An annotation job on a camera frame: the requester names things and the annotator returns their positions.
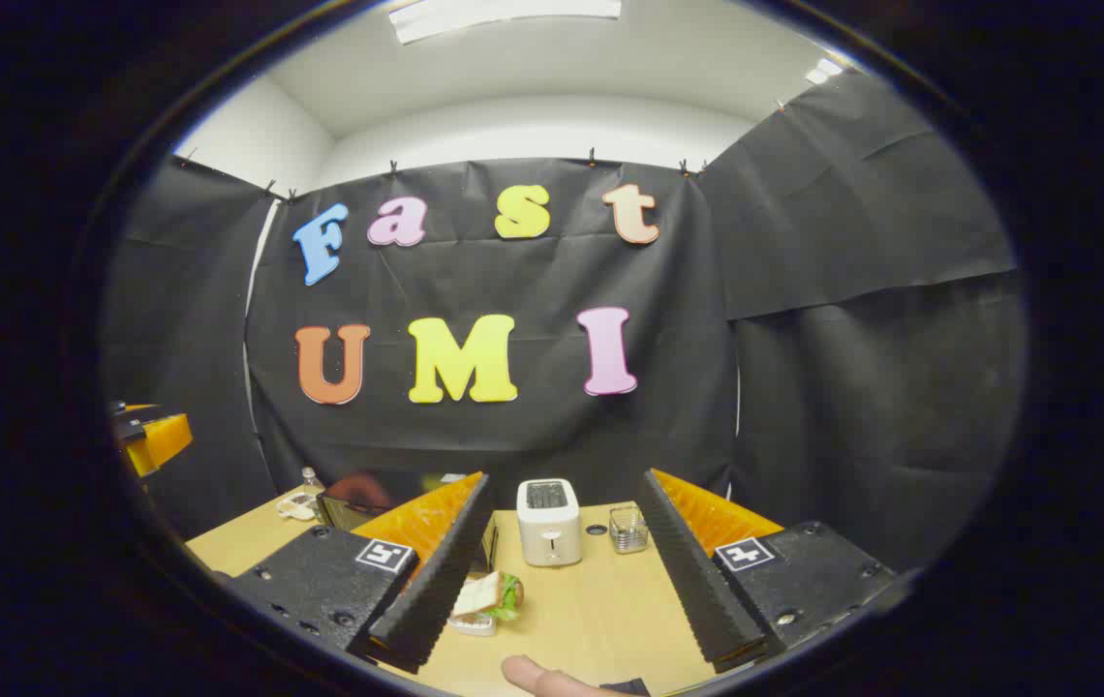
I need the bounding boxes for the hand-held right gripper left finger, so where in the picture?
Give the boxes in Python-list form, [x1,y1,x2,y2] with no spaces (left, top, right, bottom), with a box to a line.
[218,471,495,676]

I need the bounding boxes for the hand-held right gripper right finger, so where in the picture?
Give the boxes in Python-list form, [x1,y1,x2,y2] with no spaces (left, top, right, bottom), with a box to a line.
[637,468,902,676]

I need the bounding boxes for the lettuce sandwich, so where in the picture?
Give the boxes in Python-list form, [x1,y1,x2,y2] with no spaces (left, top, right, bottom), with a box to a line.
[452,571,524,622]

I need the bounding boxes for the black electric oven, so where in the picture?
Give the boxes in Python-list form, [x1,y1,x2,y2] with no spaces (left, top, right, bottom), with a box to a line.
[318,470,501,572]

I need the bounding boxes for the white toaster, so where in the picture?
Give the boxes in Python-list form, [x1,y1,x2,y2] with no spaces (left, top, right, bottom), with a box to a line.
[516,478,584,567]

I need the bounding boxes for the black backdrop cloth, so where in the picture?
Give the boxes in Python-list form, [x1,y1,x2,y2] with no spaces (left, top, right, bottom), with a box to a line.
[102,73,1027,572]

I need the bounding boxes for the wire mesh basket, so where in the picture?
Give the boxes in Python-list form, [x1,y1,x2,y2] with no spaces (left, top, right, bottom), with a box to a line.
[608,503,650,555]

